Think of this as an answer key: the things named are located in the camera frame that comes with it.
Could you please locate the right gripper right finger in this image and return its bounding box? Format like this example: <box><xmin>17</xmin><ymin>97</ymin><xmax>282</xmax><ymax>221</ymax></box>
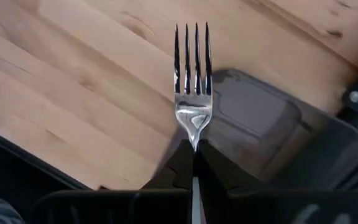
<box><xmin>197</xmin><ymin>139</ymin><xmax>262</xmax><ymax>191</ymax></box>

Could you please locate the orange-handled silver fork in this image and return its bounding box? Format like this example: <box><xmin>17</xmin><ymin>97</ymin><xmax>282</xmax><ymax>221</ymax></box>
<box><xmin>173</xmin><ymin>21</ymin><xmax>214</xmax><ymax>224</ymax></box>

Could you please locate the grey translucent plastic bin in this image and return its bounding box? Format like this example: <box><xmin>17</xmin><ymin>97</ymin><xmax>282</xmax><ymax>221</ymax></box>
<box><xmin>163</xmin><ymin>68</ymin><xmax>358</xmax><ymax>191</ymax></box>

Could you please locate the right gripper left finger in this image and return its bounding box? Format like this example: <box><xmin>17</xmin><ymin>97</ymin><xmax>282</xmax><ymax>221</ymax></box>
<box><xmin>141</xmin><ymin>139</ymin><xmax>195</xmax><ymax>190</ymax></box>

